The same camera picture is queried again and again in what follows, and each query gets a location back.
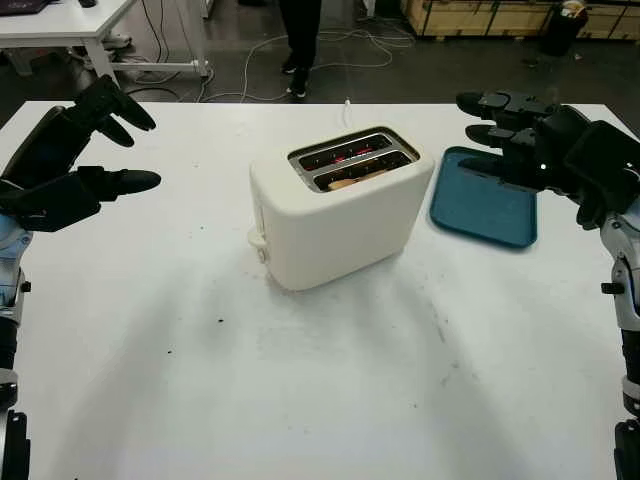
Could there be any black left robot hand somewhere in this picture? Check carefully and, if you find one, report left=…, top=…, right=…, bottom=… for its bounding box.
left=0, top=74, right=162, bottom=233

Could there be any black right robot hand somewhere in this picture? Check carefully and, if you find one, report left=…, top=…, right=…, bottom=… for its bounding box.
left=455, top=90, right=640, bottom=217

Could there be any toast slice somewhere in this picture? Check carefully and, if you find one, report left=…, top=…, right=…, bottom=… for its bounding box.
left=327, top=168, right=389, bottom=192

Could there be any cream two-slot toaster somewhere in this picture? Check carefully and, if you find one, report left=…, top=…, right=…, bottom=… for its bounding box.
left=245, top=124, right=435, bottom=293

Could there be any person in beige jacket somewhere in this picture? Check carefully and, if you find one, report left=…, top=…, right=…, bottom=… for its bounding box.
left=279, top=0, right=321, bottom=99

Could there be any blue plastic tray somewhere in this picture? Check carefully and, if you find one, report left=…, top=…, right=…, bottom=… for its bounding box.
left=428, top=145, right=540, bottom=250

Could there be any black trash bin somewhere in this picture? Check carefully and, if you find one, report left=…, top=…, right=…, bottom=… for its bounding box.
left=539, top=0, right=589, bottom=57

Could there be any white office desk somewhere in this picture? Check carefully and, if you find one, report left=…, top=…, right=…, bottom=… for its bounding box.
left=0, top=0, right=211, bottom=90

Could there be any black laptop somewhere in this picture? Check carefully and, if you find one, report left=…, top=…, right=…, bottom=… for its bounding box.
left=0, top=0, right=49, bottom=15

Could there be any wooden crate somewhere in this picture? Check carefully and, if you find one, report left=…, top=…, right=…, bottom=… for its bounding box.
left=399, top=0, right=640, bottom=41

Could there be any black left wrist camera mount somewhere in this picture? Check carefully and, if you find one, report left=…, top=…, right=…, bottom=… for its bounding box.
left=0, top=192, right=49, bottom=233

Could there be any white floor cable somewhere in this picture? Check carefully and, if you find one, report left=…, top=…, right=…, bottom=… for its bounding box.
left=199, top=27, right=416, bottom=104

